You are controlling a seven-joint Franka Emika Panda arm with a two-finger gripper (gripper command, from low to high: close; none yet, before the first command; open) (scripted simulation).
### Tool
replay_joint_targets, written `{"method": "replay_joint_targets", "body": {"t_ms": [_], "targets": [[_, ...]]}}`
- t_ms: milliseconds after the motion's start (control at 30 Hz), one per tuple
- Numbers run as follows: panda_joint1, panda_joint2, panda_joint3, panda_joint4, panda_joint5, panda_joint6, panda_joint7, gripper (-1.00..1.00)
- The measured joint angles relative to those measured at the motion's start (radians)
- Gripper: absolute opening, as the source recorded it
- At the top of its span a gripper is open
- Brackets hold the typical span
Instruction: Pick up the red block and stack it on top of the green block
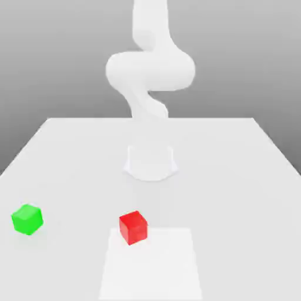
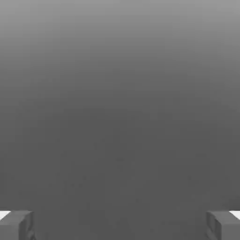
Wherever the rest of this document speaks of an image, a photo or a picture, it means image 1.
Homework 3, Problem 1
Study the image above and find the small red cube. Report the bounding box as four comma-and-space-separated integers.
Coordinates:
119, 210, 148, 246

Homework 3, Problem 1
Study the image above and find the small green cube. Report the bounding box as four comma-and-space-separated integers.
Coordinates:
11, 203, 45, 236

